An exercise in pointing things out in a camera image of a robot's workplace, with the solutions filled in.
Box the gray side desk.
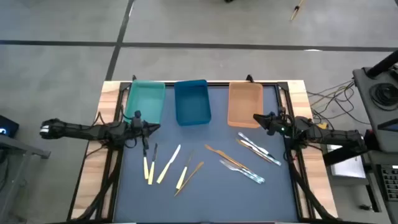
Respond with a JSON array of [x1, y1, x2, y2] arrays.
[[0, 133, 52, 224]]

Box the black cable coil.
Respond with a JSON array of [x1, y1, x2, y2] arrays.
[[369, 82, 398, 111]]

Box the teal plastic bin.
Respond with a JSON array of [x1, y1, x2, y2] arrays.
[[123, 79, 166, 125]]

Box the cream-handled silver knife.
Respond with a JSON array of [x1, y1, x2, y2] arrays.
[[155, 144, 182, 185]]

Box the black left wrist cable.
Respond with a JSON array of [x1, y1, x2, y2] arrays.
[[124, 130, 150, 157]]

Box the blue-gray table mat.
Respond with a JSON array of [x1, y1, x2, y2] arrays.
[[113, 85, 299, 223]]

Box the blue plastic bin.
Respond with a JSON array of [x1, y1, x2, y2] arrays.
[[174, 79, 212, 127]]

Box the cream-handled cutlery piece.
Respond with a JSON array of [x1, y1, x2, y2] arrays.
[[142, 146, 150, 180], [175, 149, 196, 190], [147, 142, 159, 186]]

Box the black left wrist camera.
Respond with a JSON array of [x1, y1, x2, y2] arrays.
[[132, 110, 143, 128]]

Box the black aluminium table frame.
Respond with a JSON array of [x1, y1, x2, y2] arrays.
[[67, 81, 335, 224]]

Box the black box device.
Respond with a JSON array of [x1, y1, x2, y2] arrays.
[[0, 114, 20, 139]]

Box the dark keyboard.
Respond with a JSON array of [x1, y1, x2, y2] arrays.
[[380, 164, 398, 202]]

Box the white flat panel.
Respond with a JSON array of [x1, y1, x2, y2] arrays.
[[328, 144, 368, 180]]

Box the wooden spoon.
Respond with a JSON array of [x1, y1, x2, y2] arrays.
[[174, 161, 205, 197]]

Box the orange plastic bin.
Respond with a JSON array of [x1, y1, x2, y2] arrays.
[[227, 81, 264, 129]]

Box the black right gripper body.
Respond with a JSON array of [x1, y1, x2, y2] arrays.
[[267, 117, 298, 136]]

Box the black angled stand beam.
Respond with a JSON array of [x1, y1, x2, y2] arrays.
[[322, 132, 374, 166]]

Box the loose floor cables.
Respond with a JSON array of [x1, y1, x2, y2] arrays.
[[307, 80, 371, 129]]

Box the gray equipment cart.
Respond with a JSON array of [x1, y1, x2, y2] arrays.
[[353, 67, 398, 153]]

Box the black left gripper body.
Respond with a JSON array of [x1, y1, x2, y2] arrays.
[[123, 121, 147, 141]]

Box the black pole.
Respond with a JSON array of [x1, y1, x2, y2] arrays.
[[366, 49, 398, 78]]

